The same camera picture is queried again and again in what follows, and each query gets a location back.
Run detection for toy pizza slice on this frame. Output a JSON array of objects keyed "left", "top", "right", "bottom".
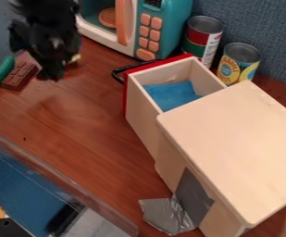
[{"left": 66, "top": 53, "right": 83, "bottom": 66}]

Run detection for yellow can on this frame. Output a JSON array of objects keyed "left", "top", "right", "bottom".
[{"left": 215, "top": 42, "right": 263, "bottom": 87}]

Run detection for brown toy chocolate bar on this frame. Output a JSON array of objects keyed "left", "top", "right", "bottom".
[{"left": 0, "top": 50, "right": 44, "bottom": 92}]

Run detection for blue cloth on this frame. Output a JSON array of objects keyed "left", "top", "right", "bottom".
[{"left": 141, "top": 80, "right": 204, "bottom": 113}]

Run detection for drawer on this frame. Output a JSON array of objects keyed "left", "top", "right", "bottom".
[{"left": 110, "top": 53, "right": 230, "bottom": 162}]

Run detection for grey tape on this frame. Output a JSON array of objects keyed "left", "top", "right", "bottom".
[{"left": 137, "top": 167, "right": 218, "bottom": 236}]

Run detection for red and green can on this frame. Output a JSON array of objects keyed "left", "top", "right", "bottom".
[{"left": 180, "top": 15, "right": 226, "bottom": 69}]

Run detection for green toy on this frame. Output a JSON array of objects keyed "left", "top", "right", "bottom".
[{"left": 0, "top": 55, "right": 19, "bottom": 87}]

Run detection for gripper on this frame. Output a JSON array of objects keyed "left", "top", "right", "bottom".
[{"left": 6, "top": 17, "right": 83, "bottom": 82}]

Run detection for toy microwave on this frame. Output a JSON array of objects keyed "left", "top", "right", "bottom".
[{"left": 74, "top": 0, "right": 195, "bottom": 62}]

